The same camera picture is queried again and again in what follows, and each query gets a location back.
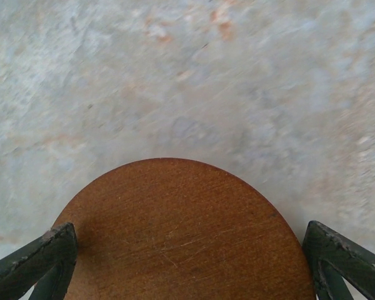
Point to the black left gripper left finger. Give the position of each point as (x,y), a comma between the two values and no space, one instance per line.
(43,250)

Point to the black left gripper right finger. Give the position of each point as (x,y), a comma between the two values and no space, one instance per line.
(331,250)

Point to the plain brown wooden coaster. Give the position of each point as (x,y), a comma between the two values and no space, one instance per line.
(181,234)

